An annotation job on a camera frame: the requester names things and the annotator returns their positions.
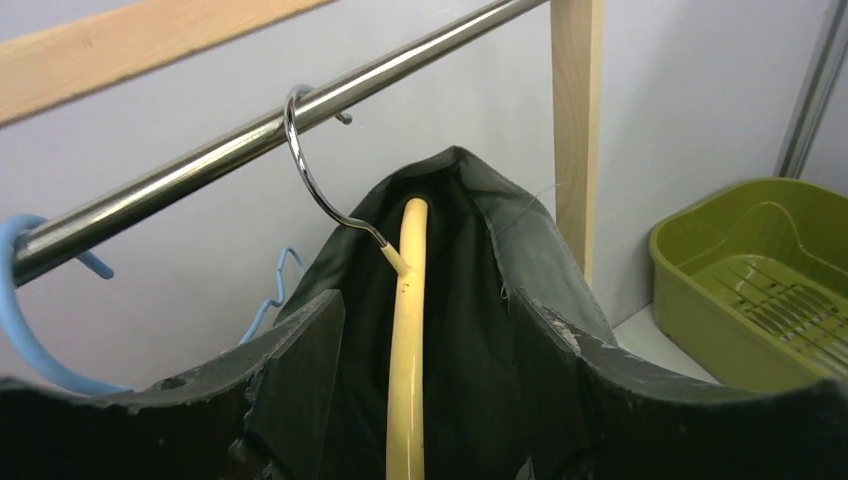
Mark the green plastic laundry basket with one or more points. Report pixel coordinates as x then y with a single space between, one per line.
751 283

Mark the aluminium corner profile right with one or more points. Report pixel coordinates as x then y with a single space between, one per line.
814 96

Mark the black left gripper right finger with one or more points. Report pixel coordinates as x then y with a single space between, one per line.
593 410

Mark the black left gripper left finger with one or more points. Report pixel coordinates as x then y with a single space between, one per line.
259 411

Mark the yellow hanger with metal hook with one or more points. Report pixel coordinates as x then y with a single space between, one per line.
404 440

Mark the wooden clothes rack frame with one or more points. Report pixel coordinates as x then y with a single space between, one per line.
576 38

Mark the chrome clothes rail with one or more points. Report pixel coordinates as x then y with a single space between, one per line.
61 239

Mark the grey pleated skirt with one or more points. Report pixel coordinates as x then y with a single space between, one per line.
496 394

